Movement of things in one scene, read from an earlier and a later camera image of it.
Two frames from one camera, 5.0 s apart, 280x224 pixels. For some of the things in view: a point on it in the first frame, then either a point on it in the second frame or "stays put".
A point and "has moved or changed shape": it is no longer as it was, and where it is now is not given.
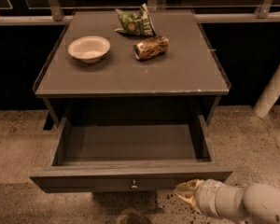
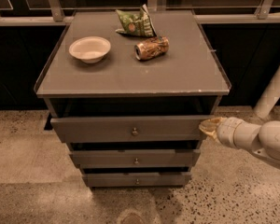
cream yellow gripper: x=207 y=194 -> x=226 y=131
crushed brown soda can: x=150 y=48 stays put
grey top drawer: x=130 y=154 has moved or changed shape
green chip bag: x=139 y=22 stays put
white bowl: x=89 y=49 stays put
